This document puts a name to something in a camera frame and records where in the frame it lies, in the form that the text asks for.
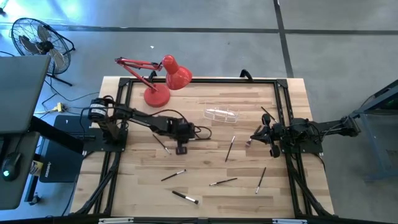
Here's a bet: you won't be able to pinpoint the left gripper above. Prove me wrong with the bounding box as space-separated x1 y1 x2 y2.
161 115 188 156

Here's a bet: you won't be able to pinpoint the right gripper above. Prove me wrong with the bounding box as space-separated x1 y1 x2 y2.
250 113 292 159

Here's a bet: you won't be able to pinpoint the fluffy-head makeup brush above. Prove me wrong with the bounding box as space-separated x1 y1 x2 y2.
244 124 262 148

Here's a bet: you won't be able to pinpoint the large flat-top makeup brush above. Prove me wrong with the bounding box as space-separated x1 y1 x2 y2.
171 190 200 205

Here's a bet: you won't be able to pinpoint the angled-tip black makeup brush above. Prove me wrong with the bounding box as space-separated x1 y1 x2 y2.
208 177 239 187

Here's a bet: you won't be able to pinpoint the very thin black brush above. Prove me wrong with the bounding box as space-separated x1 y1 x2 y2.
260 106 280 124

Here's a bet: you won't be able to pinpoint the clear acrylic organizer container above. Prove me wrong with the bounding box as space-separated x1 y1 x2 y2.
203 105 240 124

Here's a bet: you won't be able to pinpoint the red desk lamp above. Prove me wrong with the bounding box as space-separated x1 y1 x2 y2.
114 54 193 108

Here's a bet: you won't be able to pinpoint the white light bar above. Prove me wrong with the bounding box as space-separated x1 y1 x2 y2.
98 217 135 224
271 218 309 224

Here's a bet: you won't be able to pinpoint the blue-grey metal cart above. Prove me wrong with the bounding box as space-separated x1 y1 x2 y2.
347 79 398 184

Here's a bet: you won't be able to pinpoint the black Husky box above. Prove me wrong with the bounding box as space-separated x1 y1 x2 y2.
39 114 95 184

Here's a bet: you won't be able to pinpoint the black desk beam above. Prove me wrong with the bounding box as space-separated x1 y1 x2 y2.
29 115 85 156

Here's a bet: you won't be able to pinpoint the yellow power plug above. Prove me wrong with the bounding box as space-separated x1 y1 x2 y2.
52 101 67 114

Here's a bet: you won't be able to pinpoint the yellow white label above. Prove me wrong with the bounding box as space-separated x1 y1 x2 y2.
29 159 45 178

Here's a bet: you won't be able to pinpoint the black caster wheel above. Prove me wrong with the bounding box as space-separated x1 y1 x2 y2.
29 192 42 207

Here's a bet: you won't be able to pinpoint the dark grey desk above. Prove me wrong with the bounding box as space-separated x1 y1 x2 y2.
0 130 41 211

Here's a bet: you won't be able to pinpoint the grey side table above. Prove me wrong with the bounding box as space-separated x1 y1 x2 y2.
0 55 52 135

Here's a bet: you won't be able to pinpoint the black computer mouse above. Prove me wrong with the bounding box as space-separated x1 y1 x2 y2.
1 151 22 182

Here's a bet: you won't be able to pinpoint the black floor fan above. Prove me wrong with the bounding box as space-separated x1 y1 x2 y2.
10 17 76 87

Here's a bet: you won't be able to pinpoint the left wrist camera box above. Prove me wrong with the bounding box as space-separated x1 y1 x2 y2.
183 123 196 139

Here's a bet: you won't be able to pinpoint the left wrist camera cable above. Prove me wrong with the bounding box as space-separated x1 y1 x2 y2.
193 124 213 140

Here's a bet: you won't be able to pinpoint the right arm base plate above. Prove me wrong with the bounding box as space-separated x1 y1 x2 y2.
277 128 325 156

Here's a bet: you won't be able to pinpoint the black aluminium table frame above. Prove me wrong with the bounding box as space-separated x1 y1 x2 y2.
70 77 336 218

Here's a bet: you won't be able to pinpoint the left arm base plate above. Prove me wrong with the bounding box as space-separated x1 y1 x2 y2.
83 126 129 153

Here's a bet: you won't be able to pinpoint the black floor cable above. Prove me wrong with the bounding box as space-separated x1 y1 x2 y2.
42 77 101 108

